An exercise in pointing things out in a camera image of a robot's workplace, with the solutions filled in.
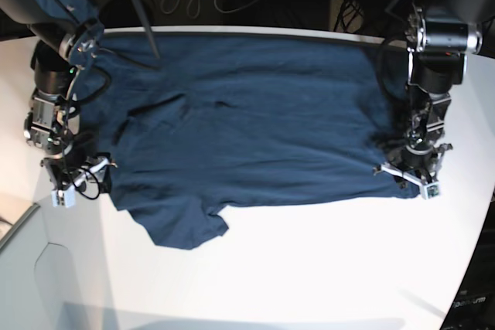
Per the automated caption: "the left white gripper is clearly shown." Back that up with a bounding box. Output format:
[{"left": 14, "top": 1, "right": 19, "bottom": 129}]
[{"left": 373, "top": 144, "right": 453, "bottom": 189}]

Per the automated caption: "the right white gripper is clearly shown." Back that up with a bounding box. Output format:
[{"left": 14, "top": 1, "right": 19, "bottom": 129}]
[{"left": 41, "top": 155, "right": 117, "bottom": 201}]

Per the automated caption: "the dark blue t-shirt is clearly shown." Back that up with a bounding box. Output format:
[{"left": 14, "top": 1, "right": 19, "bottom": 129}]
[{"left": 11, "top": 0, "right": 422, "bottom": 251}]

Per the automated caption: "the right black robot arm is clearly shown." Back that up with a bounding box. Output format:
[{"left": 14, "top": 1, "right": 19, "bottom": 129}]
[{"left": 1, "top": 0, "right": 111, "bottom": 208}]

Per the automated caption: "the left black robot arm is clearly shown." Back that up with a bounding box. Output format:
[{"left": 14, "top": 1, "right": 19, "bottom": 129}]
[{"left": 374, "top": 0, "right": 494, "bottom": 199}]

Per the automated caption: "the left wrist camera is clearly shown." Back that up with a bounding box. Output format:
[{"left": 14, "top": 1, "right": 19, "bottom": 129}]
[{"left": 419, "top": 182, "right": 441, "bottom": 200}]

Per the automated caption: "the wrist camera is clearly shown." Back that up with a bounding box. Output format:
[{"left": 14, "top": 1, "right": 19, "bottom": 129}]
[
  {"left": 419, "top": 182, "right": 441, "bottom": 200},
  {"left": 51, "top": 188, "right": 76, "bottom": 209}
]

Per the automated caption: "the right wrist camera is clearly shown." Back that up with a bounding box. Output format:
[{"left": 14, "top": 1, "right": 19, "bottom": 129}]
[{"left": 51, "top": 188, "right": 76, "bottom": 209}]

